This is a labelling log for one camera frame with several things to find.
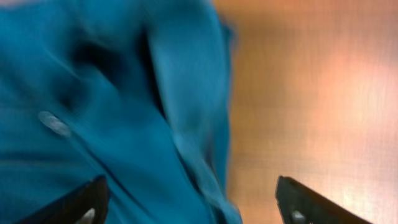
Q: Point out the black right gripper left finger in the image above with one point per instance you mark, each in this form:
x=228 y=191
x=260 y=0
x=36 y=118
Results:
x=86 y=204

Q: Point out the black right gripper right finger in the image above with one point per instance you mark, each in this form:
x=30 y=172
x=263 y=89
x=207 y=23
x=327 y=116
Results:
x=299 y=204

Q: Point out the blue polo shirt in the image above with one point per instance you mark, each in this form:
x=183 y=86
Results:
x=135 y=91

